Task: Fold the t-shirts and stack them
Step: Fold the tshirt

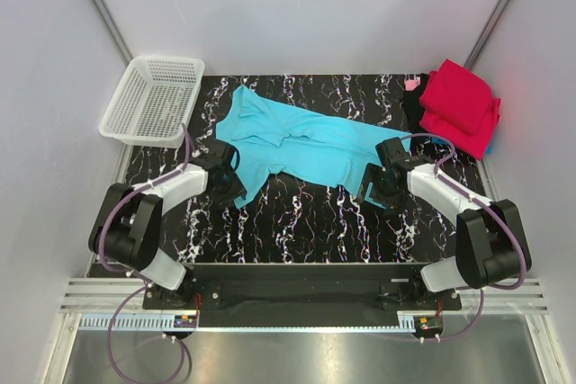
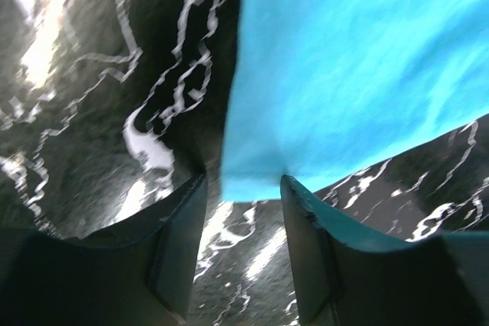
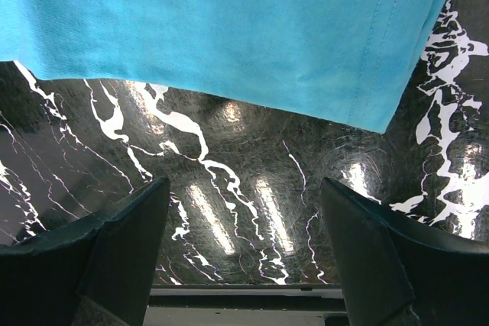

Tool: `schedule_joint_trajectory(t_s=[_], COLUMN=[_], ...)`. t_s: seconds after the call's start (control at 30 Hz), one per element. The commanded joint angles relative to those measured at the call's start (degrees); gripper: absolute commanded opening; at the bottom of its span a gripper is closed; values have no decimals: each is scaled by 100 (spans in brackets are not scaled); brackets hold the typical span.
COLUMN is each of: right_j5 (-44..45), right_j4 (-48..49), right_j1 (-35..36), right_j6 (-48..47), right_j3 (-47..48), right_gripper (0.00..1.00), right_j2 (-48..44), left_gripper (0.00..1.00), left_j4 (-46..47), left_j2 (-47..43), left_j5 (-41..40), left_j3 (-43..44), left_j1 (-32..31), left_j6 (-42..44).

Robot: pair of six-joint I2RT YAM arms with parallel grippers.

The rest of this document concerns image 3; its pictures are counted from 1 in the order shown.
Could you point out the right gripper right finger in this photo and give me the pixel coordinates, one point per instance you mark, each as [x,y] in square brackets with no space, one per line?
[394,270]

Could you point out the cyan t shirt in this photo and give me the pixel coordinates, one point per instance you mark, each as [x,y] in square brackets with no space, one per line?
[346,61]

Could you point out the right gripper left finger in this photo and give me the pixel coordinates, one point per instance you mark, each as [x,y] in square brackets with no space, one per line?
[97,270]

